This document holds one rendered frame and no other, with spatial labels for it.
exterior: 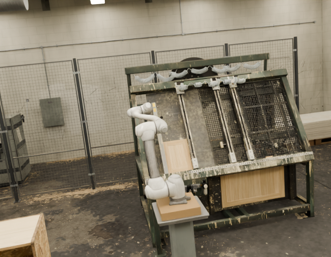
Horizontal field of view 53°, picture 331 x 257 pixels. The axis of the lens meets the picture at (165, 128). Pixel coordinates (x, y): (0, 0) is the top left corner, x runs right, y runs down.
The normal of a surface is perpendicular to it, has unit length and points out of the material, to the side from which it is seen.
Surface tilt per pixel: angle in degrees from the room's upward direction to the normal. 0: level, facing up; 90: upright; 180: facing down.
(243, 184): 90
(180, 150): 60
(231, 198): 90
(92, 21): 90
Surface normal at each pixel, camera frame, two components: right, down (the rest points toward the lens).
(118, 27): 0.16, 0.17
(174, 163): 0.11, -0.35
